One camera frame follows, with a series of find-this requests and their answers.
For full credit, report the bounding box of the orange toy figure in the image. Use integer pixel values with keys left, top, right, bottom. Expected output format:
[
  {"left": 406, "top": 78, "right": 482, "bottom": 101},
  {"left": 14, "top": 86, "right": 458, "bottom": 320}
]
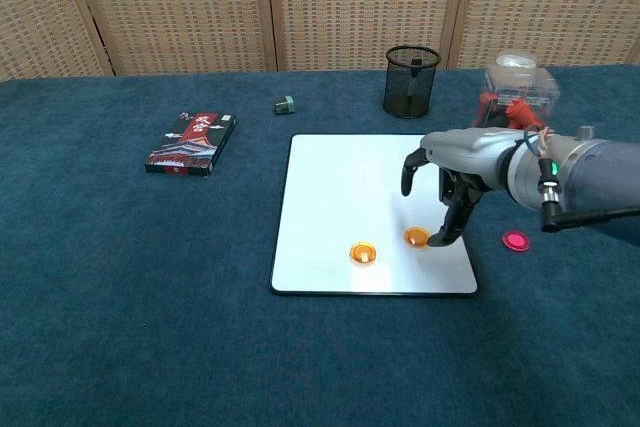
[{"left": 477, "top": 91, "right": 545, "bottom": 132}]

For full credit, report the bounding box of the clear printed plastic box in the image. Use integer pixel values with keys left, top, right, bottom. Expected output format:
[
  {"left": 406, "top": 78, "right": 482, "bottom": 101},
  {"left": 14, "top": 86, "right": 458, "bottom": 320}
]
[{"left": 472, "top": 66, "right": 560, "bottom": 136}]

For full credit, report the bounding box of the dark card box red print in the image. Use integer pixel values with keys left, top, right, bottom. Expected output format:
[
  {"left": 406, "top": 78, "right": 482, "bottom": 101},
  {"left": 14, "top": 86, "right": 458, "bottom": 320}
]
[{"left": 144, "top": 110, "right": 239, "bottom": 179}]

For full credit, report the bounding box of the white magnetic board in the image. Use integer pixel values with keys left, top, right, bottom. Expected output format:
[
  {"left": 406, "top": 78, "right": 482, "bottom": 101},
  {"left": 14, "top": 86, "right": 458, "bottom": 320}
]
[{"left": 269, "top": 133, "right": 480, "bottom": 297}]

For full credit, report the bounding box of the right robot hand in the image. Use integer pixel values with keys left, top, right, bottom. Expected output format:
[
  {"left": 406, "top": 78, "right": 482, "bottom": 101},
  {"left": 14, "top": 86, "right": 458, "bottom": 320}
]
[{"left": 401, "top": 126, "right": 521, "bottom": 249}]

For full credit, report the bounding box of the orange disc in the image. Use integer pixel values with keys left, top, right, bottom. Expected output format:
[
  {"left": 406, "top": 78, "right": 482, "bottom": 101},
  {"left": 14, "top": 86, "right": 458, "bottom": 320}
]
[
  {"left": 402, "top": 226, "right": 430, "bottom": 251},
  {"left": 348, "top": 241, "right": 377, "bottom": 266}
]

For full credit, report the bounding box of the black mesh pen cup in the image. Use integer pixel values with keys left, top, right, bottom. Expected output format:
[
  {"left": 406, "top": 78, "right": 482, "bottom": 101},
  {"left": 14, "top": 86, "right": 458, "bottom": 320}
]
[{"left": 383, "top": 45, "right": 442, "bottom": 120}]

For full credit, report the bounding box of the magenta disc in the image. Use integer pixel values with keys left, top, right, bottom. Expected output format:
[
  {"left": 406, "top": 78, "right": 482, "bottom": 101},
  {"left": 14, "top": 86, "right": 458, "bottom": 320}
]
[{"left": 501, "top": 230, "right": 530, "bottom": 252}]

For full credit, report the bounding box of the blue table cloth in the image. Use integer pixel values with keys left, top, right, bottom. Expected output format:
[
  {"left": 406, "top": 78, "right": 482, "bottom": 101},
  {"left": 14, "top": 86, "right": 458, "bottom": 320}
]
[{"left": 0, "top": 64, "right": 640, "bottom": 427}]

